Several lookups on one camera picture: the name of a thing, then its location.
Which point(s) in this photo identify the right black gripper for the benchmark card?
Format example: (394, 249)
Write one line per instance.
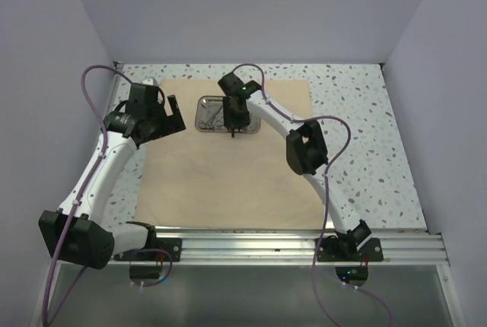
(230, 119)

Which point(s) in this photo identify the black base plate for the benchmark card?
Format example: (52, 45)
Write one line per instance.
(158, 249)
(333, 249)

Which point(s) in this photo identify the steel ring-handled scissors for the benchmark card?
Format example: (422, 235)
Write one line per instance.
(209, 118)

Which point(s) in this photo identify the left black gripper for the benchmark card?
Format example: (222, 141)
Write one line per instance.
(172, 123)

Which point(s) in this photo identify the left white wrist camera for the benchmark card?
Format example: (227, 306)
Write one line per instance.
(150, 81)

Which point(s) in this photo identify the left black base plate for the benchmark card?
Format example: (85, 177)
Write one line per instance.
(158, 249)

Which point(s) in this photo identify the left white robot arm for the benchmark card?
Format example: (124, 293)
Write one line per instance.
(74, 232)

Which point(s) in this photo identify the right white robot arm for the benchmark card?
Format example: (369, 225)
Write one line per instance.
(306, 154)

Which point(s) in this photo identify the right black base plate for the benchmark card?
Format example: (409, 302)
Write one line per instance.
(333, 249)

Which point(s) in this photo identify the steel instrument tray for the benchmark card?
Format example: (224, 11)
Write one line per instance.
(221, 115)

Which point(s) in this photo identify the aluminium mounting rail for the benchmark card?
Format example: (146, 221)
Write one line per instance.
(290, 248)

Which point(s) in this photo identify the beige cloth wrap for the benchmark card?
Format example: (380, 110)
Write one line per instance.
(197, 179)

